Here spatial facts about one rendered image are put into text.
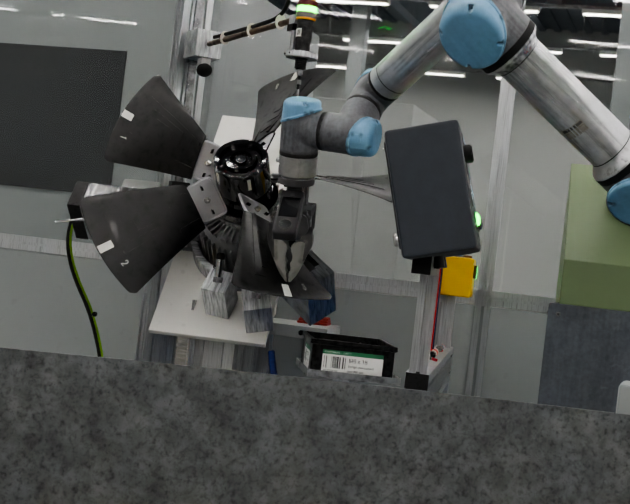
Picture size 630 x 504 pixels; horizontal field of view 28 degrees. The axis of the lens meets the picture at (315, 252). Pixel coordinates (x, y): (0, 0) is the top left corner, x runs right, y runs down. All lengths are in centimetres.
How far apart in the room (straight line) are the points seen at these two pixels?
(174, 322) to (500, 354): 99
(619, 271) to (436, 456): 153
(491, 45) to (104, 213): 94
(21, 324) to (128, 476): 278
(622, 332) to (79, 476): 162
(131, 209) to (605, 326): 99
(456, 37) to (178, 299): 100
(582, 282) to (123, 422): 161
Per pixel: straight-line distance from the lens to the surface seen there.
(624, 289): 236
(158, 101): 286
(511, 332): 336
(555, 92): 217
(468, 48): 212
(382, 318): 337
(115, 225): 263
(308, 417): 85
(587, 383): 235
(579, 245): 239
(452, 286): 287
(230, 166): 266
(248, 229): 256
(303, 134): 240
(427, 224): 182
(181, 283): 282
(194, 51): 326
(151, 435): 84
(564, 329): 235
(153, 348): 334
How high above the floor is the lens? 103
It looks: level
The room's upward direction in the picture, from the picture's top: 7 degrees clockwise
